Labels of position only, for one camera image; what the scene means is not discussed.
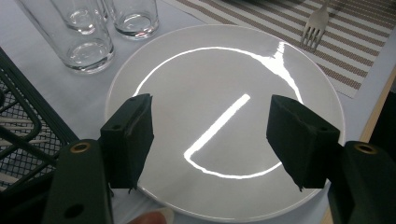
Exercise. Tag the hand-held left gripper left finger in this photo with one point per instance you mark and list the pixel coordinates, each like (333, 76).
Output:
(129, 146)

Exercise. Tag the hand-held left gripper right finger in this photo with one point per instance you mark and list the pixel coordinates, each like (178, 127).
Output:
(300, 146)

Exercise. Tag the white plate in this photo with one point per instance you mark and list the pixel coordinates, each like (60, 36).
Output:
(218, 77)

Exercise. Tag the clear drinking glass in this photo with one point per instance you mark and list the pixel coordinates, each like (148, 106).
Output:
(82, 23)
(90, 56)
(135, 25)

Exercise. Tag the metal fork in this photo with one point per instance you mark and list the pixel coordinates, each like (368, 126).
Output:
(319, 21)

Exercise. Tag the light grey table cover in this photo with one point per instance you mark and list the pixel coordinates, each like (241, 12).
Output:
(77, 93)

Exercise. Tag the striped woven placemat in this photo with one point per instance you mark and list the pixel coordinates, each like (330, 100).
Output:
(358, 46)

